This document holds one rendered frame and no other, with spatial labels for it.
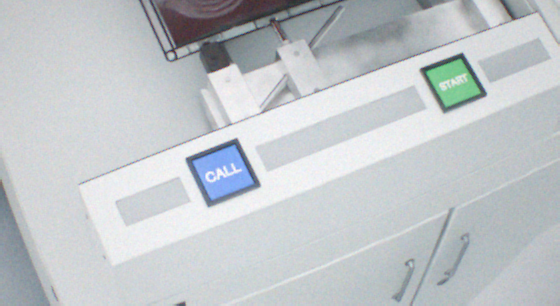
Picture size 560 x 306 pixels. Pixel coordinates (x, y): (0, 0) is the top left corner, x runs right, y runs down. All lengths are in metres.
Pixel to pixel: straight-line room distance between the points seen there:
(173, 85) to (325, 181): 0.28
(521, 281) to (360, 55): 0.32
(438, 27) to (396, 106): 0.18
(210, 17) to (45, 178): 0.26
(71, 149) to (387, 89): 0.37
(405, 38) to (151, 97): 0.29
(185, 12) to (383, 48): 0.22
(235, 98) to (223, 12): 0.12
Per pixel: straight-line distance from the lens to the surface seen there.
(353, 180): 1.28
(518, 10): 1.45
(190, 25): 1.41
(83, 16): 1.52
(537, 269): 1.41
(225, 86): 1.36
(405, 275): 1.65
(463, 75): 1.33
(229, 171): 1.25
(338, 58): 1.41
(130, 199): 1.24
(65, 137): 1.44
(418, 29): 1.45
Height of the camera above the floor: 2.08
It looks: 62 degrees down
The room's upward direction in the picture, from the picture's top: 6 degrees clockwise
